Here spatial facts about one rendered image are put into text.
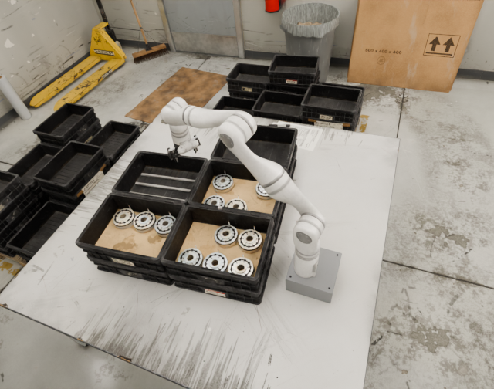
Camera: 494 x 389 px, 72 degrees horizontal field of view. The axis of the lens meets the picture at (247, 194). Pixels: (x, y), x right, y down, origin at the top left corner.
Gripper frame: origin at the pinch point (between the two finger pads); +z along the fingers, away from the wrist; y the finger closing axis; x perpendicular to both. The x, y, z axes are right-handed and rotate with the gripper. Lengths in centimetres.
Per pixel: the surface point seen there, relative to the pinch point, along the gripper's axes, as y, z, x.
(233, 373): 27, 9, 86
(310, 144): -74, 40, 8
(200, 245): 13.8, 12.7, 35.7
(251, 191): -20.6, 18.5, 23.4
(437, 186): -169, 100, 64
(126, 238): 40.4, 18.4, 14.0
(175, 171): 4.7, 28.7, -11.4
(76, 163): 57, 87, -88
